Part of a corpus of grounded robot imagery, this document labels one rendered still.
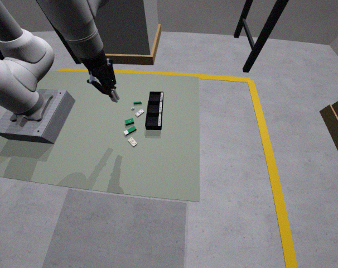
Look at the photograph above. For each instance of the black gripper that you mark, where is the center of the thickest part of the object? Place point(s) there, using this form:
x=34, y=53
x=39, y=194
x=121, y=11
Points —
x=104, y=73

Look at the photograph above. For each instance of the black three-section bin rack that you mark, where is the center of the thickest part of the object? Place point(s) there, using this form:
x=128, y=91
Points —
x=154, y=111

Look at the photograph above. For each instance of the white domino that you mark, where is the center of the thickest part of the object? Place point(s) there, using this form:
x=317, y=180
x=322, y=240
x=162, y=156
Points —
x=139, y=113
x=132, y=141

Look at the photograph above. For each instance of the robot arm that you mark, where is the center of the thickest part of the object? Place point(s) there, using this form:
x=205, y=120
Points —
x=28, y=59

